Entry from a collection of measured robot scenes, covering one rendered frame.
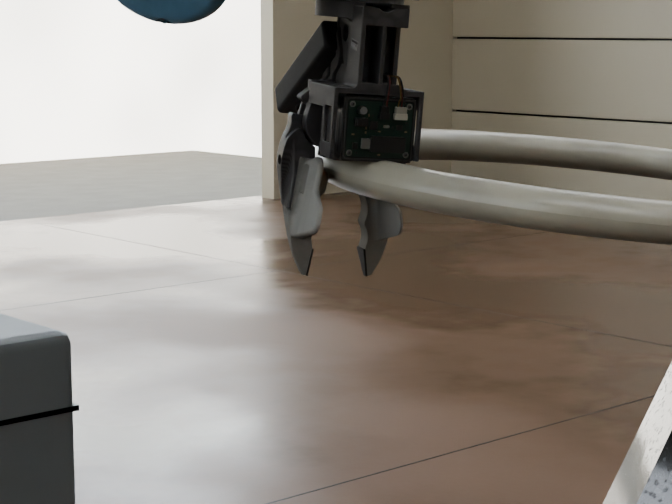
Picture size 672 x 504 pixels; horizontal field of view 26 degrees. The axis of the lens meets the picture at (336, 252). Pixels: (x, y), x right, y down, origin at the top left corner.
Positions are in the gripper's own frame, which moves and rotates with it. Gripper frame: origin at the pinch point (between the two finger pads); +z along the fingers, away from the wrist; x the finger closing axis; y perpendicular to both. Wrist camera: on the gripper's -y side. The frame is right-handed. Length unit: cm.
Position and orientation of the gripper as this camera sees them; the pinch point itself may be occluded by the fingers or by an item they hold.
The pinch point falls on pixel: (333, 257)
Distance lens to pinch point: 115.0
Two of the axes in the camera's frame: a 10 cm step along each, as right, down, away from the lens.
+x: 9.4, 0.2, 3.4
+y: 3.3, 1.8, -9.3
